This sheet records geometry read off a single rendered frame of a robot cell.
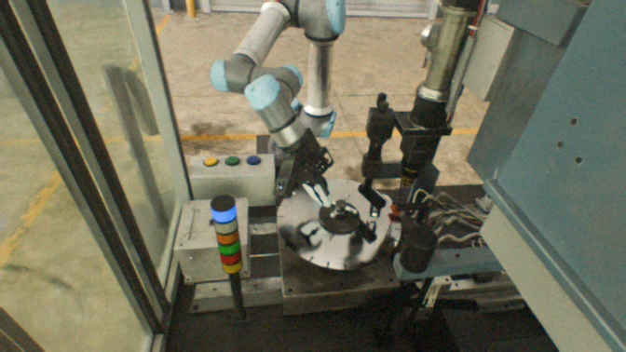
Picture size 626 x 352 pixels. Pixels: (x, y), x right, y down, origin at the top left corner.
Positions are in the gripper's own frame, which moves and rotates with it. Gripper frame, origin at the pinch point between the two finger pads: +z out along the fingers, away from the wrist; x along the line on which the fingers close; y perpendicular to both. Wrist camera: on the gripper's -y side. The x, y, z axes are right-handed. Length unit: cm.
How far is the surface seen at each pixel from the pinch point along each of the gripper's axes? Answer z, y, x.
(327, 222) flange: 3.0, -3.1, -1.0
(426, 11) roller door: 109, 609, 239
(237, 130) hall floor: 28, 105, 197
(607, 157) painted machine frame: -23, -12, -58
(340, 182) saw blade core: 4.2, 13.3, 5.8
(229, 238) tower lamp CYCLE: -15.9, -25.3, -2.1
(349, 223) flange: 6.0, -0.1, -5.1
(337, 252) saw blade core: 6.1, -9.6, -7.0
